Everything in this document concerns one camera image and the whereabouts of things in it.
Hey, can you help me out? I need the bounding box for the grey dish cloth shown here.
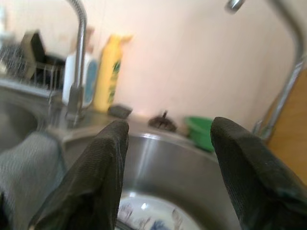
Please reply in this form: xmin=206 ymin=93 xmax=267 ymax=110
xmin=0 ymin=133 xmax=67 ymax=230

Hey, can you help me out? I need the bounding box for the steel wool scrubber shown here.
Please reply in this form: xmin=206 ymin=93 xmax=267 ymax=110
xmin=0 ymin=45 xmax=24 ymax=70

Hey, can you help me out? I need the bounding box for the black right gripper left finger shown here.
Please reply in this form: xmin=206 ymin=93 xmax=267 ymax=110
xmin=28 ymin=119 xmax=130 ymax=230

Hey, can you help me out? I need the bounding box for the steel wire sink caddy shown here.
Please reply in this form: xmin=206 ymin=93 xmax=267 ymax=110
xmin=0 ymin=45 xmax=65 ymax=92

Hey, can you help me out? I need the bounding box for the yellow dish soap bottle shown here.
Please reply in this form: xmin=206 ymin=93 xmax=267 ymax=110
xmin=92 ymin=33 xmax=134 ymax=112

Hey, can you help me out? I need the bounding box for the stainless steel double sink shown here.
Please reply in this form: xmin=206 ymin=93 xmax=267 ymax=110
xmin=0 ymin=79 xmax=307 ymax=230

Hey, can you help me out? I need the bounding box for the flexible steel hose faucet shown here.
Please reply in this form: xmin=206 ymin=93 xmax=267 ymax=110
xmin=47 ymin=0 xmax=88 ymax=127

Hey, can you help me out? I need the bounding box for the green plastic bowl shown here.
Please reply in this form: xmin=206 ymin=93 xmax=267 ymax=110
xmin=184 ymin=116 xmax=216 ymax=153

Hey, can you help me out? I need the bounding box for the dark metal sink strainer plug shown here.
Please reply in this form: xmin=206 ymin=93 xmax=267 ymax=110
xmin=147 ymin=110 xmax=179 ymax=131

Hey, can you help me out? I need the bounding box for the tall curved steel faucet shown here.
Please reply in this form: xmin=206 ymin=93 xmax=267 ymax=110
xmin=224 ymin=0 xmax=305 ymax=139

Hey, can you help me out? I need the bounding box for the white plate blue pattern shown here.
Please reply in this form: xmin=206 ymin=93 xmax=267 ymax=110
xmin=116 ymin=194 xmax=238 ymax=230

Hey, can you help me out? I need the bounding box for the round wooden cutting board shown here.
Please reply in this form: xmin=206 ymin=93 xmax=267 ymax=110
xmin=266 ymin=69 xmax=307 ymax=185

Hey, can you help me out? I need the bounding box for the small grey scouring pad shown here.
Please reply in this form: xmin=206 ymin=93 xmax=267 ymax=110
xmin=107 ymin=104 xmax=133 ymax=118

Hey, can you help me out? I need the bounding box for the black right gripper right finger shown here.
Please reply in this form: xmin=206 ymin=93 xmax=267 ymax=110
xmin=210 ymin=116 xmax=307 ymax=230

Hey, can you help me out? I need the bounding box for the white pump bottle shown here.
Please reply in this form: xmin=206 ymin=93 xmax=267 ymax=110
xmin=61 ymin=26 xmax=99 ymax=106

